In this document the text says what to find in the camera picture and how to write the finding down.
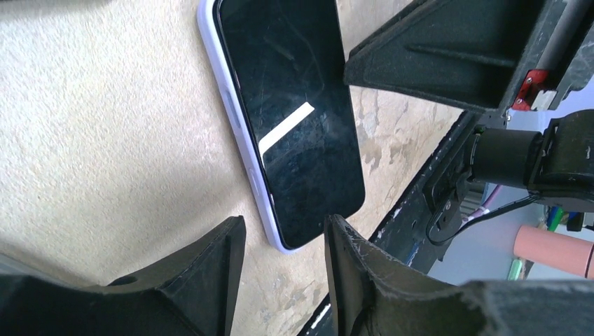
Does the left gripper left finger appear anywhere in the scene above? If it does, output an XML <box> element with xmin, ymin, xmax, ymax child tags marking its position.
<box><xmin>1</xmin><ymin>216</ymin><xmax>246</xmax><ymax>335</ymax></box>

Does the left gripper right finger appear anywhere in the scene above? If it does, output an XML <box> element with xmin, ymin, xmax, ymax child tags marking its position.
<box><xmin>324</xmin><ymin>215</ymin><xmax>593</xmax><ymax>335</ymax></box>

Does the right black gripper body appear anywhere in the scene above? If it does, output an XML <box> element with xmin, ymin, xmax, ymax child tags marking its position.
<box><xmin>465</xmin><ymin>1</ymin><xmax>593</xmax><ymax>212</ymax></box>

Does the lavender phone case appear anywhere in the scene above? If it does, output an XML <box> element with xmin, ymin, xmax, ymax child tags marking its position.
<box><xmin>196</xmin><ymin>1</ymin><xmax>299</xmax><ymax>255</ymax></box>

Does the black phone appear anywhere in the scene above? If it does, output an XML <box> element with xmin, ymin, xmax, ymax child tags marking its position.
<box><xmin>219</xmin><ymin>1</ymin><xmax>365</xmax><ymax>249</ymax></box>

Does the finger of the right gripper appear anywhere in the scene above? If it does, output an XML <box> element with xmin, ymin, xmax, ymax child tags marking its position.
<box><xmin>344</xmin><ymin>1</ymin><xmax>546</xmax><ymax>113</ymax></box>

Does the pink cylinder roll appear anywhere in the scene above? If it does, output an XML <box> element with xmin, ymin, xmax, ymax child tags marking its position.
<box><xmin>513</xmin><ymin>225</ymin><xmax>593</xmax><ymax>280</ymax></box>

